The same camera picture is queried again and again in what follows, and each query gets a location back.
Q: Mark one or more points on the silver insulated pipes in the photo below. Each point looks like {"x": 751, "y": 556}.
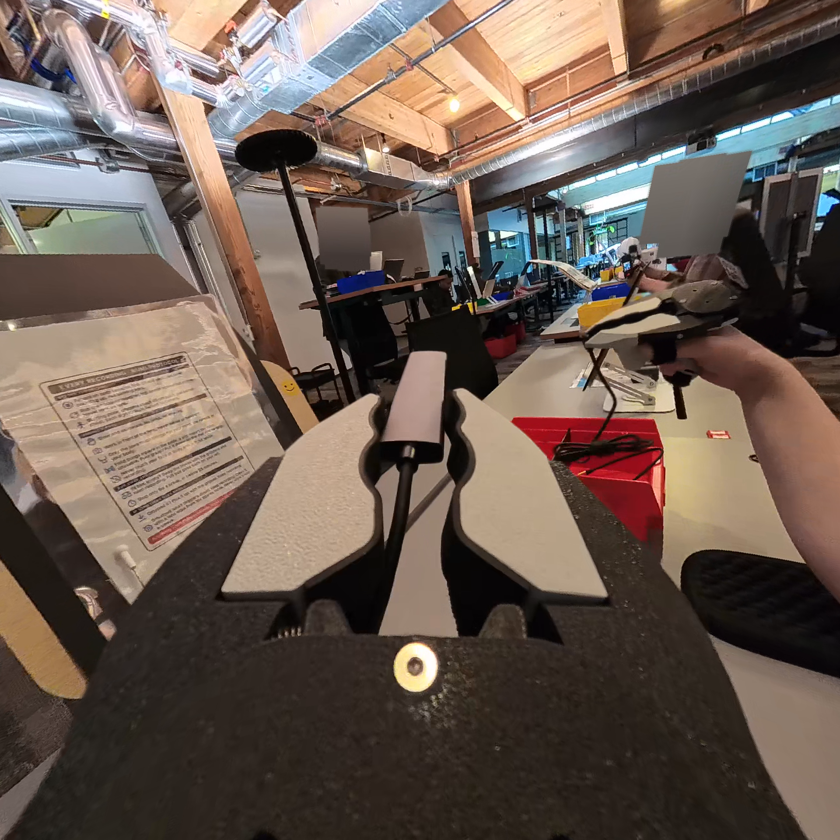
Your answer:
{"x": 98, "y": 85}

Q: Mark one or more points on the dark grey usb hub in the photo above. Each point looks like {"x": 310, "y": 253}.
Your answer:
{"x": 420, "y": 394}

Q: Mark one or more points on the long spiral metal duct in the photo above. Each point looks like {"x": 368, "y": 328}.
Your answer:
{"x": 656, "y": 98}

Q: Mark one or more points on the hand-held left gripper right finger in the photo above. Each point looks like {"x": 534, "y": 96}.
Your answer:
{"x": 525, "y": 525}

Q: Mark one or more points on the person's right hand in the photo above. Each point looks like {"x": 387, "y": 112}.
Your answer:
{"x": 728, "y": 358}

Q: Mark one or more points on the person's right forearm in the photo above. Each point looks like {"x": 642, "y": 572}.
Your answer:
{"x": 800, "y": 459}

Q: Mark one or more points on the wooden standing desk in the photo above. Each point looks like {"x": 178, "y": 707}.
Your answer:
{"x": 367, "y": 292}

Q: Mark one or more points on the wooden support post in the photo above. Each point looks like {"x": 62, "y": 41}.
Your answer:
{"x": 216, "y": 216}

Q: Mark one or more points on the small red storage bin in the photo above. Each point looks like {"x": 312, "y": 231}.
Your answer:
{"x": 502, "y": 346}

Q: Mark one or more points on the black elbow pad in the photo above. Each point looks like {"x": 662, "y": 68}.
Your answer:
{"x": 768, "y": 604}

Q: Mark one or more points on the rectangular metal duct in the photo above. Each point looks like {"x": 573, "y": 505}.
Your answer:
{"x": 341, "y": 59}

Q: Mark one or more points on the wooden instruction board stand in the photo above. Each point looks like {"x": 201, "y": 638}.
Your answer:
{"x": 131, "y": 426}
{"x": 630, "y": 387}

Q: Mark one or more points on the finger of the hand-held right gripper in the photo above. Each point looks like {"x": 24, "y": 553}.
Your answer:
{"x": 630, "y": 313}
{"x": 636, "y": 331}

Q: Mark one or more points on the black floor stand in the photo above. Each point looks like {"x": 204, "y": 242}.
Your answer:
{"x": 275, "y": 148}

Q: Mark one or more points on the red plastic bin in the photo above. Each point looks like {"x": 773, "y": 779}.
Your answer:
{"x": 623, "y": 499}

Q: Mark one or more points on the yellow plastic bin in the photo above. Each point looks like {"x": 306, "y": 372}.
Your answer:
{"x": 600, "y": 313}

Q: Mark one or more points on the blue plastic bin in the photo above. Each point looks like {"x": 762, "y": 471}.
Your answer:
{"x": 359, "y": 282}

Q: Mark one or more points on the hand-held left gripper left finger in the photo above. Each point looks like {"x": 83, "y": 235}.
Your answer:
{"x": 308, "y": 525}

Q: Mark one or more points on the blue white leaflet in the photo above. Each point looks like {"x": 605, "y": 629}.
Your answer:
{"x": 584, "y": 377}

